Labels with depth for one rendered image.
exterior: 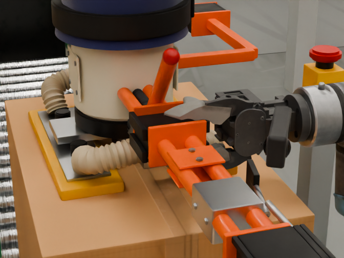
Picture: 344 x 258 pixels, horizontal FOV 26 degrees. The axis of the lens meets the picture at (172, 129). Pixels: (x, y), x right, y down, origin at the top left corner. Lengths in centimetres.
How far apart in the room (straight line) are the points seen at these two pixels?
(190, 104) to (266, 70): 371
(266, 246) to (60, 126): 62
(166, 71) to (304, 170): 79
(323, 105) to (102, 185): 35
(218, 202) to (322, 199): 95
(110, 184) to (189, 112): 21
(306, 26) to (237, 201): 343
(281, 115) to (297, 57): 322
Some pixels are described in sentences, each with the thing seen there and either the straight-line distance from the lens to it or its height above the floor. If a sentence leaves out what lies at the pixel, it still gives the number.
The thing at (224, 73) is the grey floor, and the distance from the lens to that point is 462.
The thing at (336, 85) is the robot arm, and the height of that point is 114.
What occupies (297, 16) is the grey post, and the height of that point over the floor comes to 46.
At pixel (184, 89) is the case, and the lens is 157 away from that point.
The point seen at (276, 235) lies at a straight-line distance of 77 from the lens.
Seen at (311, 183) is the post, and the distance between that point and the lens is 173.
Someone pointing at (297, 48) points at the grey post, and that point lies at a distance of 425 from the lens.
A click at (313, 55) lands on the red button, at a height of 103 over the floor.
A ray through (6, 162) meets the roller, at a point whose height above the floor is 53.
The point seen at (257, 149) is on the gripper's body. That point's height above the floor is 107.
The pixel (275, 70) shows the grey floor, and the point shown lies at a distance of 471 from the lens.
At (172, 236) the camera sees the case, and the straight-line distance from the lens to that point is 105.
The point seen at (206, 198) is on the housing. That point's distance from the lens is 84.
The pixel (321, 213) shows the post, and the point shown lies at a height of 65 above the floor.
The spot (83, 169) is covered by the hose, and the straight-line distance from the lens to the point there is 112.
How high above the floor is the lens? 152
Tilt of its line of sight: 24 degrees down
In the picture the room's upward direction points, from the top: straight up
